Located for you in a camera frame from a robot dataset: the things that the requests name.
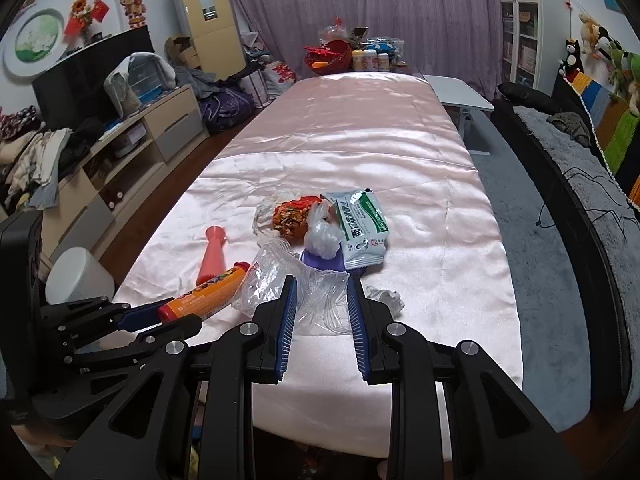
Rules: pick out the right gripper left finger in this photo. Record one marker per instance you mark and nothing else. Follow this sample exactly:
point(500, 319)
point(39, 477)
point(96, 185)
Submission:
point(145, 432)

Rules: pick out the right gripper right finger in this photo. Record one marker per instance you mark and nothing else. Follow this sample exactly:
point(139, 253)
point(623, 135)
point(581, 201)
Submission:
point(495, 432)

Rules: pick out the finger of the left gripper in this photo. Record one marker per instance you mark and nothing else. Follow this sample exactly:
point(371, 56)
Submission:
point(120, 346)
point(139, 318)

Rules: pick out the orange candy tube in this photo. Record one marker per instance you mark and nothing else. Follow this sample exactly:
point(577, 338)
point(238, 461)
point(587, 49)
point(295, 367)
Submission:
point(208, 298)

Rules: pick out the pink plastic horn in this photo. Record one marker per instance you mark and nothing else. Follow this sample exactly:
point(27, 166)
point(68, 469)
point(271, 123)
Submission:
point(213, 260)

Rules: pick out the clear plastic bag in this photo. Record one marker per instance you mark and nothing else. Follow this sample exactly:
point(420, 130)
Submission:
point(321, 307)

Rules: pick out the crumpled white tissue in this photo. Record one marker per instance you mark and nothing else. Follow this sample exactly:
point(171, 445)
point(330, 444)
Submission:
point(262, 221)

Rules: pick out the beige tv cabinet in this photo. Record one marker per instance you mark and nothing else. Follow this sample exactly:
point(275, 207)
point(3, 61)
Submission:
point(120, 173)

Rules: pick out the purple plastic bowl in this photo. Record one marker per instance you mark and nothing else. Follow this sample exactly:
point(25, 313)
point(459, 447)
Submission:
point(334, 264)

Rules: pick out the red gold foil wrapper ball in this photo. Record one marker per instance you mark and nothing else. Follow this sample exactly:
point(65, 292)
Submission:
point(289, 218)

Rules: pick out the crumpled white plastic bag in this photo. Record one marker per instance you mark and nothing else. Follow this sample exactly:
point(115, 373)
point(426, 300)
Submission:
point(323, 238)

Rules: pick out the pink satin tablecloth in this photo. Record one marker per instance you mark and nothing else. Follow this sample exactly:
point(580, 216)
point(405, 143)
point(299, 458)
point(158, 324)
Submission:
point(383, 148)

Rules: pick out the grey rug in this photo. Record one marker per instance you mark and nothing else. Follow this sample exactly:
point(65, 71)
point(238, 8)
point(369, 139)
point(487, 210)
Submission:
point(531, 320)

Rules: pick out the pile of clothes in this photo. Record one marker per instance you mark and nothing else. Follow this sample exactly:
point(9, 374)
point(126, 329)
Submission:
point(34, 158)

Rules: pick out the green white snack packet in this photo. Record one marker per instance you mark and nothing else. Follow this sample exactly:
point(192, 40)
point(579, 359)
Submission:
point(363, 225)

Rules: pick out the purple bag on floor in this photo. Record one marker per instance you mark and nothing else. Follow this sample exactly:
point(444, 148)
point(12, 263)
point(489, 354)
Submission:
point(226, 109)

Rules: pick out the black television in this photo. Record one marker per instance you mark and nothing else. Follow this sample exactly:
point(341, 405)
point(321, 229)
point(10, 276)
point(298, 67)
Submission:
point(72, 91)

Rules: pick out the cardboard box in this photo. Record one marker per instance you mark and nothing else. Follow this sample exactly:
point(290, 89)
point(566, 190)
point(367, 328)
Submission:
point(180, 51)

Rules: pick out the sunflower with red flags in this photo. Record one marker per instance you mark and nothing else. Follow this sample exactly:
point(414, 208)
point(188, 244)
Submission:
point(82, 14)

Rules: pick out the red basket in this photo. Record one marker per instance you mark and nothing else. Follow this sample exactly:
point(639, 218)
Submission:
point(335, 57)

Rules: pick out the hanging doll ornament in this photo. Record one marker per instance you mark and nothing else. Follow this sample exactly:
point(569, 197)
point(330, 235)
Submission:
point(134, 12)

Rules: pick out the colourful striped blanket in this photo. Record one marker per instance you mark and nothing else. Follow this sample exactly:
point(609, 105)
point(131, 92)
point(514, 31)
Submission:
point(616, 130)

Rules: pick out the beige standing air conditioner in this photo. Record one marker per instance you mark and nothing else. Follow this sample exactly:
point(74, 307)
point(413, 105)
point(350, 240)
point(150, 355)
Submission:
point(212, 27)

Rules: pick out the white folding side table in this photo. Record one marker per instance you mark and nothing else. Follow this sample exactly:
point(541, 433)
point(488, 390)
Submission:
point(455, 92)

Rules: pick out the green frog plush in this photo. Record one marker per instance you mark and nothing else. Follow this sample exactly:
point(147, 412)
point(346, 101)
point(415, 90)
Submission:
point(624, 69)

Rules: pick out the black white cat plush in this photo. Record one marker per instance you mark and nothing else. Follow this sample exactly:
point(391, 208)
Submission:
point(572, 62)

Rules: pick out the purple curtain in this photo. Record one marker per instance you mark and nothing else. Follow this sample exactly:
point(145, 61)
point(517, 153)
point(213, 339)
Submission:
point(454, 38)

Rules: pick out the white bookshelf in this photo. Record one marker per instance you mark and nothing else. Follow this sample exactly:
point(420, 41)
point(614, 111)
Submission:
point(533, 41)

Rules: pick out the round lotus wall art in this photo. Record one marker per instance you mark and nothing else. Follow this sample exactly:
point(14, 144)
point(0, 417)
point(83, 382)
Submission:
point(34, 43)

